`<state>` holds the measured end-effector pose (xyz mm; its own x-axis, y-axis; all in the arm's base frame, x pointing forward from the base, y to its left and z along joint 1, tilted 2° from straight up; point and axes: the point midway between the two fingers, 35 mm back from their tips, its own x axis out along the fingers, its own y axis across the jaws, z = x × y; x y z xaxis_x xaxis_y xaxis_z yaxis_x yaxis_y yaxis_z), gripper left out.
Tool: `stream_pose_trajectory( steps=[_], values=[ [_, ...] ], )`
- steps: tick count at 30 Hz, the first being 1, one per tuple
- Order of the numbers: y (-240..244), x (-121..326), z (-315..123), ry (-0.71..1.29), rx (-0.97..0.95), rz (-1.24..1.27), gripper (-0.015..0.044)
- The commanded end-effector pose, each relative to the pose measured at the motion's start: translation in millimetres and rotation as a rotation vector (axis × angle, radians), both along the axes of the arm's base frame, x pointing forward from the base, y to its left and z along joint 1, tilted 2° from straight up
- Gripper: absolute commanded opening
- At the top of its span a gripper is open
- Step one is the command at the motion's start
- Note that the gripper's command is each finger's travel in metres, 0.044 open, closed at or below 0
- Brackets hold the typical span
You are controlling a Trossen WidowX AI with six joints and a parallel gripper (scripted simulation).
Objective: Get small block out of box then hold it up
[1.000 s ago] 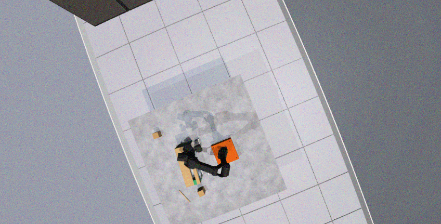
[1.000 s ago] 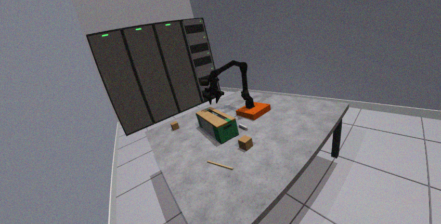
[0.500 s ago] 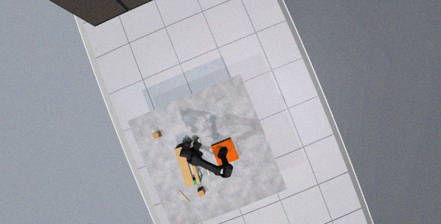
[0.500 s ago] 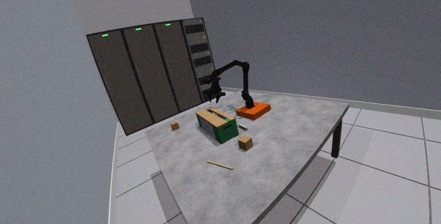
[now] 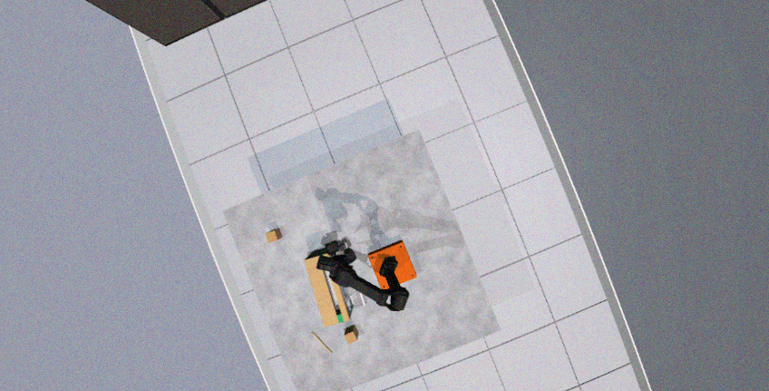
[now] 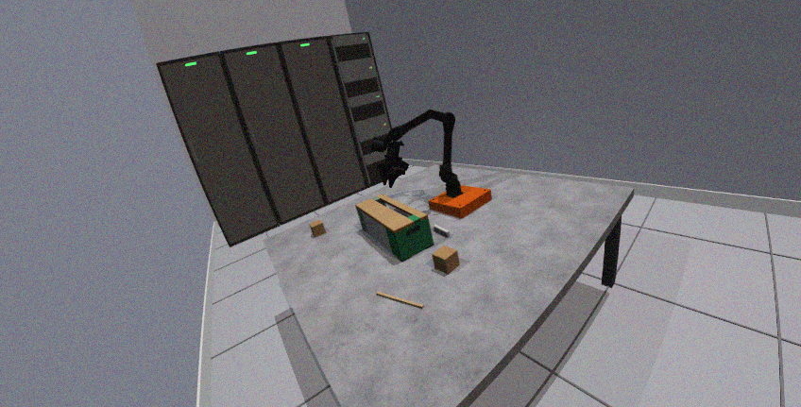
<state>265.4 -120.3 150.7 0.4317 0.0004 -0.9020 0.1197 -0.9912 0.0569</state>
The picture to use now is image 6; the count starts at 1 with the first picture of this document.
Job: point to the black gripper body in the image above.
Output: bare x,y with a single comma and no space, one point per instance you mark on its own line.
391,162

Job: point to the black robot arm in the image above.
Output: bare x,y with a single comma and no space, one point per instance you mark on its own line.
448,119

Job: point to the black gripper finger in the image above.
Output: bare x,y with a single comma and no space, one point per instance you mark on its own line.
384,176
392,178

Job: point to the tan wooden stick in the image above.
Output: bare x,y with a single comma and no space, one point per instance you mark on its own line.
401,300

